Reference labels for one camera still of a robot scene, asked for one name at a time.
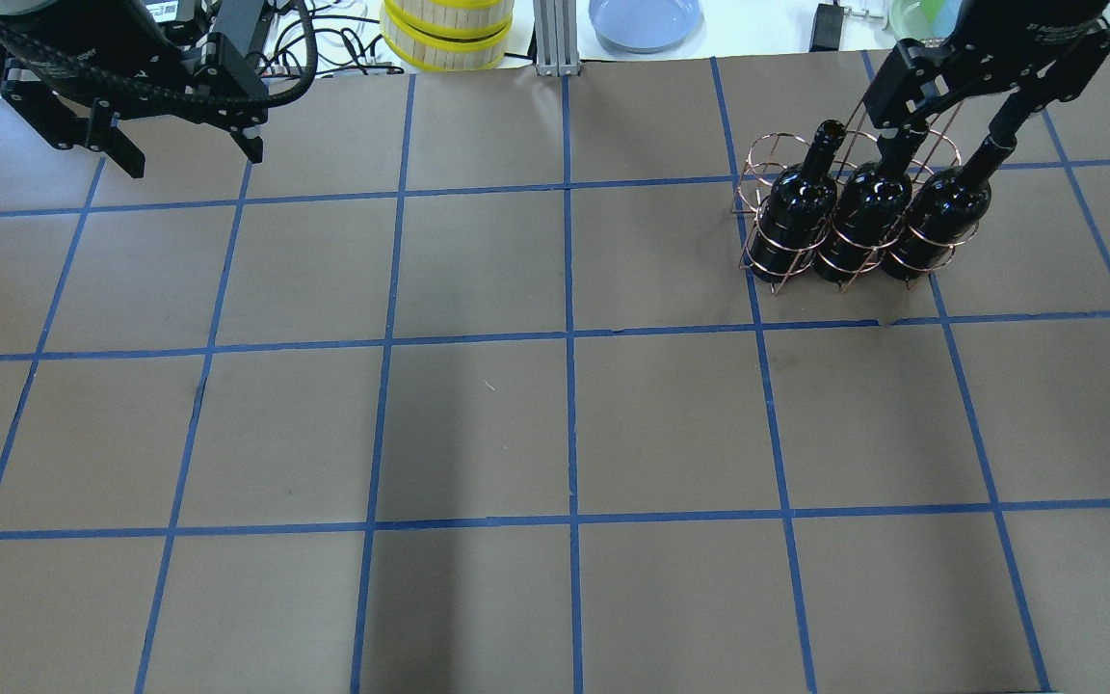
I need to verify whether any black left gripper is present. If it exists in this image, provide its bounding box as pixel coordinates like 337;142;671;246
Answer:
0;1;272;179

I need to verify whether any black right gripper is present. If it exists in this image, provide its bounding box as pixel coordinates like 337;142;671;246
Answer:
860;1;1110;170

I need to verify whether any dark glass wine bottle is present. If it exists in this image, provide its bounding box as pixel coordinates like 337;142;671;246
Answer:
813;159;914;286

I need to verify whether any dark bottle in basket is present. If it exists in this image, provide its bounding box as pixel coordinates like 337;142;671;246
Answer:
881;133;1018;285
748;119;849;291

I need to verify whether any green bowl with blocks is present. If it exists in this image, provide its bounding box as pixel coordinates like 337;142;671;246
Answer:
888;0;962;46

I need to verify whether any black power adapter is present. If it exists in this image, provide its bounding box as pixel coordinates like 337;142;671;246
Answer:
807;1;847;53

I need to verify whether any yellow bamboo steamer stack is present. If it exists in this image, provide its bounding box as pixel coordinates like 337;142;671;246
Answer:
379;1;515;73

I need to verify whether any blue plate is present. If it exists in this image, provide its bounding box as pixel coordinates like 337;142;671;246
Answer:
589;1;703;54

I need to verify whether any copper wire wine basket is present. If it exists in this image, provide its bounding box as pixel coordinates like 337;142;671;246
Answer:
731;107;991;294

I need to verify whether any aluminium frame post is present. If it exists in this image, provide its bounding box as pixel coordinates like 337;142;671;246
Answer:
532;0;581;76

